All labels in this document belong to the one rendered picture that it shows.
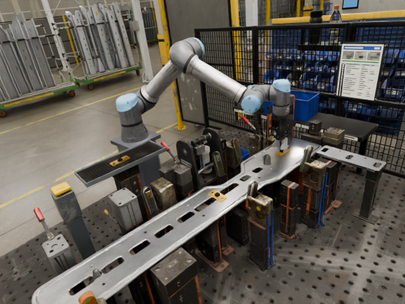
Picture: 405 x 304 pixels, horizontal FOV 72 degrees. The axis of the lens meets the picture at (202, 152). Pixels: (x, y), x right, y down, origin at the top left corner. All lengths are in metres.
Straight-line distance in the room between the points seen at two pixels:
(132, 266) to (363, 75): 1.48
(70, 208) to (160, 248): 0.40
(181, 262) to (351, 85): 1.36
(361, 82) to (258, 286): 1.19
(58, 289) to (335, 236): 1.15
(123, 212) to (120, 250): 0.13
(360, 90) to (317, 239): 0.86
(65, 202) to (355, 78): 1.57
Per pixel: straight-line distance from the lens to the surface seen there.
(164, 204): 1.16
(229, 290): 1.24
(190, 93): 4.11
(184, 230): 1.04
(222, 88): 1.22
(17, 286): 1.60
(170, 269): 0.90
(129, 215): 1.10
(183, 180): 1.23
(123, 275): 0.97
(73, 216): 1.22
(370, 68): 1.76
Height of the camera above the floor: 1.71
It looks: 27 degrees down
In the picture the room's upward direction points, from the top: 7 degrees counter-clockwise
